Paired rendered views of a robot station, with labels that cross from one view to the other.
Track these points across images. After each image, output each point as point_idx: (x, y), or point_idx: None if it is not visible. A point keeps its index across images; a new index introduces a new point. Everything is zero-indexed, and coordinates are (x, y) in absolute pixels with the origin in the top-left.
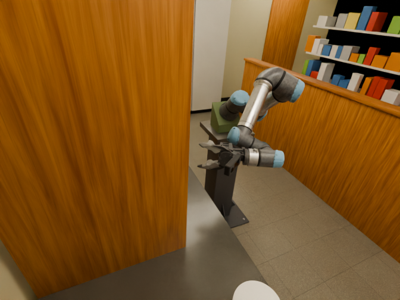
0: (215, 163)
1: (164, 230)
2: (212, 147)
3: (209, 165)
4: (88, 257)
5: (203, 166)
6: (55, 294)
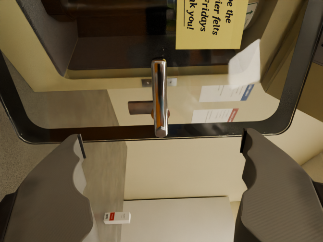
0: (72, 233)
1: None
2: (291, 183)
3: (67, 176)
4: None
5: (68, 145)
6: None
